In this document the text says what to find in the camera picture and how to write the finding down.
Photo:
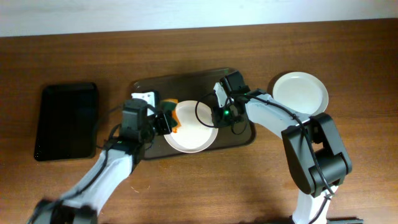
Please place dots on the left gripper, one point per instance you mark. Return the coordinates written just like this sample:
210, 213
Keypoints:
163, 123

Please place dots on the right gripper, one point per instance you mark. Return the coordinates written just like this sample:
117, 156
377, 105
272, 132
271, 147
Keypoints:
220, 117

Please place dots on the green orange sponge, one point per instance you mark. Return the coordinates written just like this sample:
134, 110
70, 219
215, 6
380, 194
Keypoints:
169, 106

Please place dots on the white plate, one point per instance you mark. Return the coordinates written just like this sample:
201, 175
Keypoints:
192, 136
325, 102

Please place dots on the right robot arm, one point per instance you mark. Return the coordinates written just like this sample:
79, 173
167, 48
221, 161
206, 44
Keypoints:
317, 158

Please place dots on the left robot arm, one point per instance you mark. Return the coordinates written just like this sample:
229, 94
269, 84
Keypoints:
120, 155

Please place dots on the black rectangular tray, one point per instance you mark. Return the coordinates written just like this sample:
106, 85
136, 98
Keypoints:
68, 114

